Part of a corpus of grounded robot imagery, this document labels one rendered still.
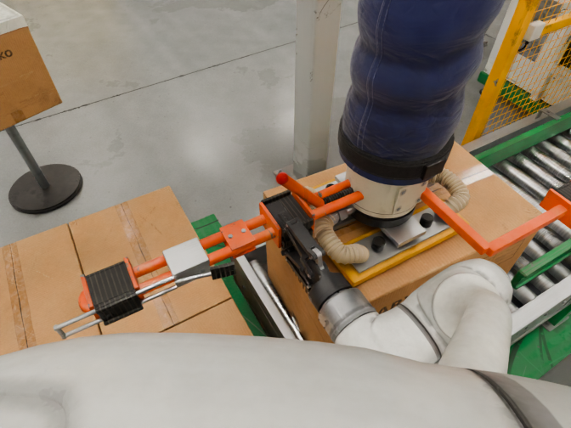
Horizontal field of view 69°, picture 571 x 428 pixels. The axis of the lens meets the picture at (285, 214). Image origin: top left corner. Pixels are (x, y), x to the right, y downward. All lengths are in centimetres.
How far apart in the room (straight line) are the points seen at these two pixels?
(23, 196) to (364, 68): 234
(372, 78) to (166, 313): 98
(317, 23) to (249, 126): 121
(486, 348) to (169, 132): 268
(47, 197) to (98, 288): 195
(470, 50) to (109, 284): 69
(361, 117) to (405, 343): 39
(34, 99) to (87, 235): 78
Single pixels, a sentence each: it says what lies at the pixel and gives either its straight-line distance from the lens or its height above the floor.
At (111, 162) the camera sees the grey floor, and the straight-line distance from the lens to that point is 283.
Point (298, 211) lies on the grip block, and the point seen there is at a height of 111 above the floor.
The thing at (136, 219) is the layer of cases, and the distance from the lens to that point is 166.
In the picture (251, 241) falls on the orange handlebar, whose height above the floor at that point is 110.
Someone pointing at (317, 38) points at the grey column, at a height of 90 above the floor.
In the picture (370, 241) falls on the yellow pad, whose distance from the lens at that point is 96.
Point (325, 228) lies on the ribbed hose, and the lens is 88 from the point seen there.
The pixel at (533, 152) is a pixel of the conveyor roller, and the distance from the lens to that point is 214.
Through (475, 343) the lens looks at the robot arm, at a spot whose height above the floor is 135.
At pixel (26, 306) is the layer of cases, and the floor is 54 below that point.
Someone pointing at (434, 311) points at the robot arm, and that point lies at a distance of 66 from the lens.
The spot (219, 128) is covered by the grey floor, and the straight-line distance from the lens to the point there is 292.
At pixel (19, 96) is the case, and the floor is 73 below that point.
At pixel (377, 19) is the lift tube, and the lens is 68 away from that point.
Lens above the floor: 173
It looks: 48 degrees down
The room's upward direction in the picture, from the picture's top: straight up
